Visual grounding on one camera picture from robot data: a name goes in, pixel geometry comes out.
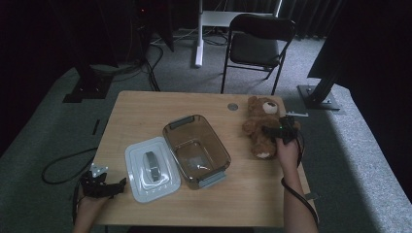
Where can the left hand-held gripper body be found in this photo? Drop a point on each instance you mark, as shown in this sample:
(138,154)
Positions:
(94,187)

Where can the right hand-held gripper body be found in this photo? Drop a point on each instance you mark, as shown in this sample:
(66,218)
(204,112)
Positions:
(287,131)

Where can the brown teddy bear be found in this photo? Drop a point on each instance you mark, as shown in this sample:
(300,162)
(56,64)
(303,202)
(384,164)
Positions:
(259,126)

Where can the brown transparent storage box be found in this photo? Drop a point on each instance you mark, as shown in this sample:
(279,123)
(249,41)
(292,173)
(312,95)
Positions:
(200,142)

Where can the person's left hand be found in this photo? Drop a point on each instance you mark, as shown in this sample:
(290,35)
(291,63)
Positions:
(90,205)

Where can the person's right hand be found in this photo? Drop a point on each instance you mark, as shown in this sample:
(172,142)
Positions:
(288,157)

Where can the black metal stand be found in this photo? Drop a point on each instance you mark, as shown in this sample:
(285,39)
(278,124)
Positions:
(89,87)
(319,100)

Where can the grey round table grommet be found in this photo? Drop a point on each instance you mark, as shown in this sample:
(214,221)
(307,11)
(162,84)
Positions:
(232,106)

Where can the small black strip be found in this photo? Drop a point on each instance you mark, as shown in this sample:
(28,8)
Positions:
(96,126)

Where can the black folding chair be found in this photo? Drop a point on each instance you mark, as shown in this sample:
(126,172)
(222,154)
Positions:
(254,48)

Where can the black computer tower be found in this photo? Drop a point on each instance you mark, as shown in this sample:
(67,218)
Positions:
(141,29)

